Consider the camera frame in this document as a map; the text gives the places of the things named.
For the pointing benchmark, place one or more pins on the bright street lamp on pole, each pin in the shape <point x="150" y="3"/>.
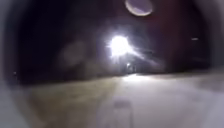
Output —
<point x="119" y="46"/>

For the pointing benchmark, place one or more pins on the dim grass strip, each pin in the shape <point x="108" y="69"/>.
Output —
<point x="66" y="100"/>

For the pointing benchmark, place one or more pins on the pale concrete path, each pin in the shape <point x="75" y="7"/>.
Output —
<point x="156" y="103"/>

